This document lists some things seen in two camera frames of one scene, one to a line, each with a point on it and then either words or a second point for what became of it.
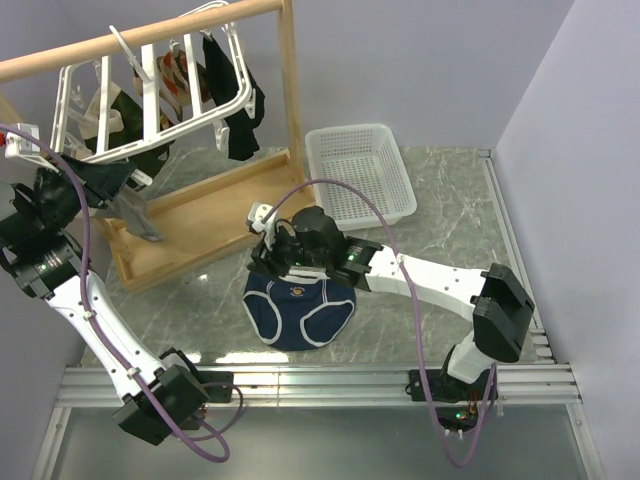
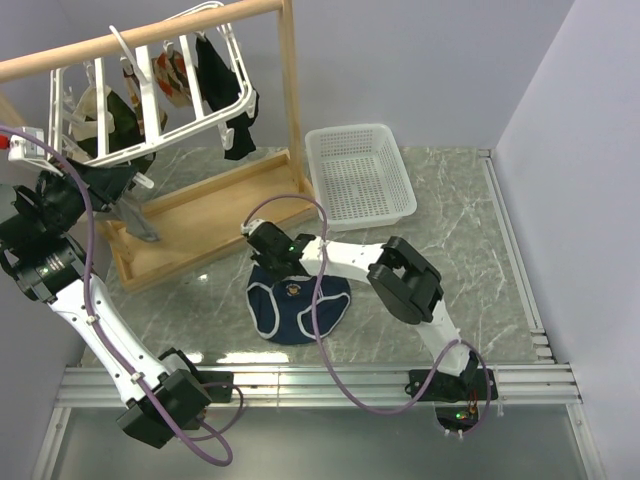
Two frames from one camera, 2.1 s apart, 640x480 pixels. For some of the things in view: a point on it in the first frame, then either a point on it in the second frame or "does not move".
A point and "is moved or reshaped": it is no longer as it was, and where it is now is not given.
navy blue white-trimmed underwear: x=301 y=309 is moved or reshaped
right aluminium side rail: x=541 y=339 does not move
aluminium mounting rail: x=327 y=385 does not move
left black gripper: x=102 y=181 does not move
